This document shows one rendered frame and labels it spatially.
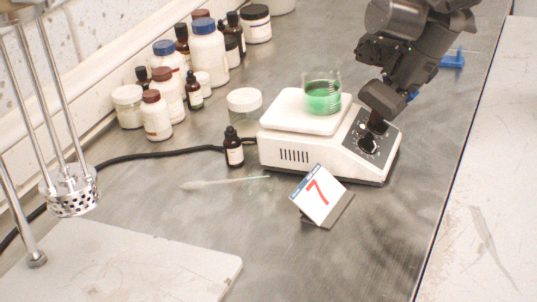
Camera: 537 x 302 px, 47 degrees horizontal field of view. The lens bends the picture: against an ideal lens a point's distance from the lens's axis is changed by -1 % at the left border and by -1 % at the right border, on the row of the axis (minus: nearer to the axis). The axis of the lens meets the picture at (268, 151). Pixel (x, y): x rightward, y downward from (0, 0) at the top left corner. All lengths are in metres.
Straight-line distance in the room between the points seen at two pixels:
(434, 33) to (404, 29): 0.05
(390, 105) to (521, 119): 0.33
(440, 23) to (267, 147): 0.31
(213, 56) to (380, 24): 0.49
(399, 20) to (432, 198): 0.26
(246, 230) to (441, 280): 0.27
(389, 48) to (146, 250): 0.44
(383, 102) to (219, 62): 0.48
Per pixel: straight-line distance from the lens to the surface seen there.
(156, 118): 1.10
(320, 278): 0.81
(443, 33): 0.88
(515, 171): 1.01
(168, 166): 1.05
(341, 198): 0.93
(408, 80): 0.92
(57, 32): 1.16
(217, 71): 1.26
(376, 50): 0.90
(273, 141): 0.96
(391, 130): 1.02
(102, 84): 1.20
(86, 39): 1.22
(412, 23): 0.85
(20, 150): 1.06
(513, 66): 1.32
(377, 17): 0.85
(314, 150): 0.94
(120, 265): 0.87
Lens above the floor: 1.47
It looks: 33 degrees down
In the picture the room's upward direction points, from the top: 7 degrees counter-clockwise
